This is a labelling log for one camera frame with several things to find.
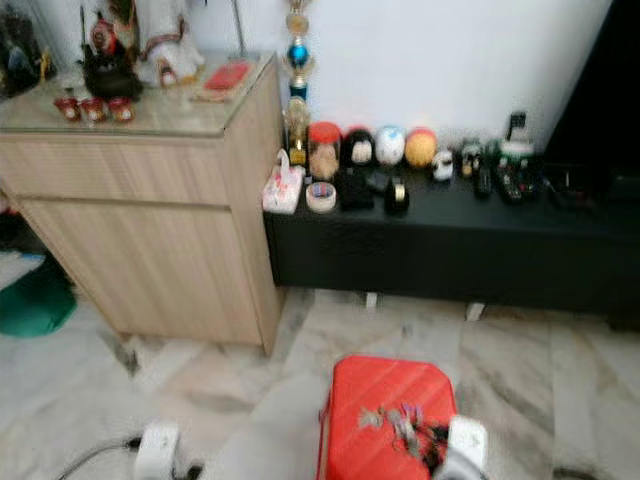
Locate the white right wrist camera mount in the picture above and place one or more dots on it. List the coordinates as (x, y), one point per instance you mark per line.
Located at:
(468, 445)

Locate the black television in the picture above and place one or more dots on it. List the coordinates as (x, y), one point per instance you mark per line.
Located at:
(600, 90)

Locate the small white figurine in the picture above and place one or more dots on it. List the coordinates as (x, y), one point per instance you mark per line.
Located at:
(443, 166)

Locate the black white stand device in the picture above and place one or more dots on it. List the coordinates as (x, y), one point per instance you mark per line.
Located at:
(516, 145)

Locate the dark red-faced statue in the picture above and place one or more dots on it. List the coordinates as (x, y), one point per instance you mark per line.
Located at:
(110, 62)

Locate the black and white ball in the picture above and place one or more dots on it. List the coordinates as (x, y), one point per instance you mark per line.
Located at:
(357, 147)

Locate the flat red box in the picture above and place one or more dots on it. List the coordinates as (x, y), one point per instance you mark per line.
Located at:
(226, 78)

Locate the white robed statue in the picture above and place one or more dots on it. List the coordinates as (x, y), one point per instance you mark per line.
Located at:
(172, 45)

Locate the dark figurine group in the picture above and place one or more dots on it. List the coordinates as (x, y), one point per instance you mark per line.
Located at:
(22, 55)

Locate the pale tape roll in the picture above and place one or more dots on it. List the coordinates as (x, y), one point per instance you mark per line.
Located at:
(321, 197)

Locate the white patterned ball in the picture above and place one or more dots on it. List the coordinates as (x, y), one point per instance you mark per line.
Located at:
(389, 146)

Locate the tall gold blue trophy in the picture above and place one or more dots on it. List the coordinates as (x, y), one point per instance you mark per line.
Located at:
(298, 90)

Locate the green cushion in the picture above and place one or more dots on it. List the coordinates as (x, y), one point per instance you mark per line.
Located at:
(35, 300)

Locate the black remote control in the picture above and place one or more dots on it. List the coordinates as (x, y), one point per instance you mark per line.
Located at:
(483, 182)

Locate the red plastic stool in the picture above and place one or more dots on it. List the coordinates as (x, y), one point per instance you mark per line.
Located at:
(390, 385)

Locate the light wooden cabinet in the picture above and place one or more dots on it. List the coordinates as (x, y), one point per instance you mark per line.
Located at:
(160, 240)

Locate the black low bench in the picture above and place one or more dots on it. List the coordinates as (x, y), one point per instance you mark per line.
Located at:
(440, 255)

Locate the red-lidded clear jar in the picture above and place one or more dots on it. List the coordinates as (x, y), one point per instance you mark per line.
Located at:
(324, 152)

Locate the black tape roll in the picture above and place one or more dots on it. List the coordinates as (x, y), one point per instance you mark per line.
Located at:
(397, 196)

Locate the bunch of keys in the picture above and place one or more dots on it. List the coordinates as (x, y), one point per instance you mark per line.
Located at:
(402, 428)

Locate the pink white tissue pack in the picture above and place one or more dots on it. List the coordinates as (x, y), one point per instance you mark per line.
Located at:
(281, 188)

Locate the orange ball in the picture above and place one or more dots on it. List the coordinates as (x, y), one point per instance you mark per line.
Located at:
(420, 148)

